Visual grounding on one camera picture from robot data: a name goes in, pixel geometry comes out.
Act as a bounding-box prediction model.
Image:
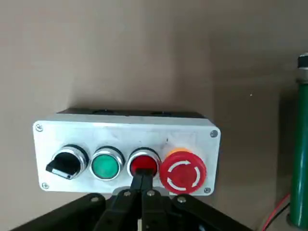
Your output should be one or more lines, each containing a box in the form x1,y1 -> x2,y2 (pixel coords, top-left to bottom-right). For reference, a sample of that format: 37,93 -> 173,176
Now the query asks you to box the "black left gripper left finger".
9,171 -> 144,231

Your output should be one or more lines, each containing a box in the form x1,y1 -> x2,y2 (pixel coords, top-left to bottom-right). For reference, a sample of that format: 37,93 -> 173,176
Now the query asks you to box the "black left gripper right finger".
141,171 -> 256,231

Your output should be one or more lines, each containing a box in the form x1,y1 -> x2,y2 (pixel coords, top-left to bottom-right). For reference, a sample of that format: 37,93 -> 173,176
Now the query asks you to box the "grey control box with buttons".
32,108 -> 221,197

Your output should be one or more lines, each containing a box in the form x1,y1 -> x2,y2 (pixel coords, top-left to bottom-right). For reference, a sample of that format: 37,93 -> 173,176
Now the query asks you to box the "green conveyor belt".
286,52 -> 308,228

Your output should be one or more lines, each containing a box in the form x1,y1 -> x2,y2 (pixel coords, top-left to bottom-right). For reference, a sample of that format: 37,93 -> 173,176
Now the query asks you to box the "red and black conveyor cable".
261,192 -> 291,229

